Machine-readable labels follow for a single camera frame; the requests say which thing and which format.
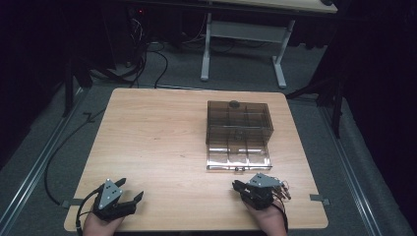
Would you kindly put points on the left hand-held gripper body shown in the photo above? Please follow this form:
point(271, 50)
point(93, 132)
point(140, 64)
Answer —
point(108, 196)

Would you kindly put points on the person's left hand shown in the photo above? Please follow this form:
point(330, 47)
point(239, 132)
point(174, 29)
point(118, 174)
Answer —
point(100, 226)

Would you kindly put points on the white metal desk frame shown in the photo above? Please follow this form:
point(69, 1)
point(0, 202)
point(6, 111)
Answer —
point(244, 32)

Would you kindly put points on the transparent brown compartment box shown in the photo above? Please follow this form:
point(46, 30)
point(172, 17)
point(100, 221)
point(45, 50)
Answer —
point(239, 134)

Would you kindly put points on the dark computer tower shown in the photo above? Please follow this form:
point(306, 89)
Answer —
point(137, 32)

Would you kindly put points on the grey table bracket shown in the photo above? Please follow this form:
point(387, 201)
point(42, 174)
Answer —
point(318, 198)
point(72, 203)

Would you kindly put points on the light desk top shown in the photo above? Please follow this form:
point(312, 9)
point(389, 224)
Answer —
point(278, 4)

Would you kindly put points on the black metal stand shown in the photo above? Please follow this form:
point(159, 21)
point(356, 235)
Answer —
point(69, 85)
point(336, 105)

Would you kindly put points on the person's right hand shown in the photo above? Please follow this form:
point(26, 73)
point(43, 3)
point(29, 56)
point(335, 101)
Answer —
point(268, 219)

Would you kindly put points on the metal floor rail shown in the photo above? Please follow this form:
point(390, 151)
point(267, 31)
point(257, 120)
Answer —
point(36, 167)
point(352, 170)

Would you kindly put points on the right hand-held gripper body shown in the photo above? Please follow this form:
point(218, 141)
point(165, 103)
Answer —
point(260, 191)

